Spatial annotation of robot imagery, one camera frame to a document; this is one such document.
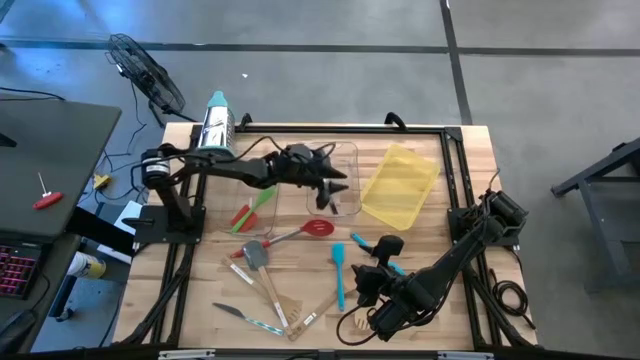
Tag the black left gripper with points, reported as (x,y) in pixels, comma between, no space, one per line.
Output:
(300,167)

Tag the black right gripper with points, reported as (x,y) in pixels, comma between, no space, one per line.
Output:
(400,300)

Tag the blue silicone spatula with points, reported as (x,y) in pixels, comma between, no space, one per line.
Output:
(359,239)
(339,280)

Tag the red slotted spoon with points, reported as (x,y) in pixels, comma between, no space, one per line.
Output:
(317,227)

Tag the red silicone spatula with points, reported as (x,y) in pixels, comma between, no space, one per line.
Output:
(249,222)

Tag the wooden slotted turner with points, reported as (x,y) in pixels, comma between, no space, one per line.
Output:
(240,274)

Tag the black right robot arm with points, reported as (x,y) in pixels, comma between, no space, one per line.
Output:
(450,265)

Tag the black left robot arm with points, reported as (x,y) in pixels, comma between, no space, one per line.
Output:
(225,167)

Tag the clear plastic bin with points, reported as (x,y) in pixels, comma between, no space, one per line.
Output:
(270,220)
(350,205)

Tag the yellow plastic bin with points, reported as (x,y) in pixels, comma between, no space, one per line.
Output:
(400,187)

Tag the black floor fan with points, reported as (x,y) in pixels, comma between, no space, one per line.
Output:
(145,75)

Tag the dark metal stand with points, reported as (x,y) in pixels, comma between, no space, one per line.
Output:
(600,225)

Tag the yellow plug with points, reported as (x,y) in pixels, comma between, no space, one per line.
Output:
(102,181)

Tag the yellow-white spray can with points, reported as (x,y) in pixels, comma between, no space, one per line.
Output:
(87,266)

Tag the black desk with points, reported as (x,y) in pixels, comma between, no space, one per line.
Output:
(50,240)
(50,150)

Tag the black lower desk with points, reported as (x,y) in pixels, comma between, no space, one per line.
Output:
(50,240)

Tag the backlit keyboard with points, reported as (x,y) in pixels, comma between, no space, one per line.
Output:
(17,272)

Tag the silver hinge bracket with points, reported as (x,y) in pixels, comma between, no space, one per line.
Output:
(187,354)
(465,355)

